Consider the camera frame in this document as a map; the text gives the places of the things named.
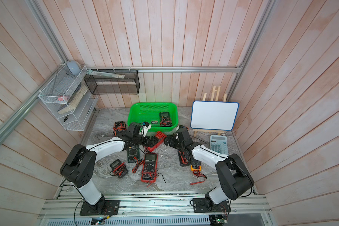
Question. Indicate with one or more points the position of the blue framed whiteboard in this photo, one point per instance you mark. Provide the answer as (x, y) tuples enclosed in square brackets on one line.
[(212, 115)]

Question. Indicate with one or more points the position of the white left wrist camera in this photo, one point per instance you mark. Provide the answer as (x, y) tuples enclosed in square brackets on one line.
[(146, 126)]

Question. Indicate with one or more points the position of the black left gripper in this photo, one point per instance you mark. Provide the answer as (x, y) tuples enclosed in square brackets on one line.
[(151, 141)]

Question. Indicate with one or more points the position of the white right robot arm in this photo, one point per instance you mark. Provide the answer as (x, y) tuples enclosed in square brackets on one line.
[(234, 177)]

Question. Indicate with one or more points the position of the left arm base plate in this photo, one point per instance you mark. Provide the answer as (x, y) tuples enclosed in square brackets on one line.
[(103, 207)]

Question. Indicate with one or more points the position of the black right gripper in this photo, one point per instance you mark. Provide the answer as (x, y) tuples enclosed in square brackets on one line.
[(173, 139)]

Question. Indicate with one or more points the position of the red clamp multimeter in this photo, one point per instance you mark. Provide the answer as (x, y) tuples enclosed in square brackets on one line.
[(154, 142)]

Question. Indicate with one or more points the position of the orange multimeter at left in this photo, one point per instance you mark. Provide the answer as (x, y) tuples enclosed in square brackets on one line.
[(119, 126)]

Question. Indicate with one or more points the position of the red loose test probe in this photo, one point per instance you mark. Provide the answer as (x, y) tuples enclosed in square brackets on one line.
[(198, 182)]

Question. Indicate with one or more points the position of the yellow clamp meter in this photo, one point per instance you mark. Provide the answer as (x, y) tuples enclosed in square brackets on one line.
[(195, 165)]

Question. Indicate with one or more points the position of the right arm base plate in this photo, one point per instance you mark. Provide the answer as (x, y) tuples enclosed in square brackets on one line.
[(205, 205)]

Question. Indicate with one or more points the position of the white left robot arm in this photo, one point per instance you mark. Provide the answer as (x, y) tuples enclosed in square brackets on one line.
[(79, 166)]

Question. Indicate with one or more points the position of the wooden easel stand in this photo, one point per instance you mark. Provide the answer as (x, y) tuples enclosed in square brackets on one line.
[(214, 97)]

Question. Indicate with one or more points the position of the black mesh wall basket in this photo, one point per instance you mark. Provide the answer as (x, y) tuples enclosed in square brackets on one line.
[(113, 82)]

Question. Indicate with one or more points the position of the black multimeter with red leads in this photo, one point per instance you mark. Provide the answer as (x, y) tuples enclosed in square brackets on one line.
[(183, 160)]

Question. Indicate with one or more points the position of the grey computer mouse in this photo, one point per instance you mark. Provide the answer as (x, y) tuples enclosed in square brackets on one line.
[(74, 67)]

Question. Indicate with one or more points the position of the green plastic basket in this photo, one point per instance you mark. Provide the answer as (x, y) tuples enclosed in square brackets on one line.
[(150, 112)]

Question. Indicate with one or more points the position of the small black red multimeter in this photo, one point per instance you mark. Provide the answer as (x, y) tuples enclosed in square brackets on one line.
[(118, 169)]

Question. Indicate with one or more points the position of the light blue calculator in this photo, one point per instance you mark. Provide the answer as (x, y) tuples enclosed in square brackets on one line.
[(219, 144)]

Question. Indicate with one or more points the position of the large red Aneng multimeter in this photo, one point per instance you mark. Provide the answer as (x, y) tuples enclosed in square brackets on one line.
[(149, 171)]

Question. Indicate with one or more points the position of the white wire wall shelf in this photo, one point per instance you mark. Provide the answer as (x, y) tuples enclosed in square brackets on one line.
[(58, 92)]

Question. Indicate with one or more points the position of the dark green multimeter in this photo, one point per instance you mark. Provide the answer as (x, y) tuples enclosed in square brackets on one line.
[(165, 119), (133, 154)]

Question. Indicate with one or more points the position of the book in wire shelf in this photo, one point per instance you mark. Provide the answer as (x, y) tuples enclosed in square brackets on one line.
[(74, 100)]

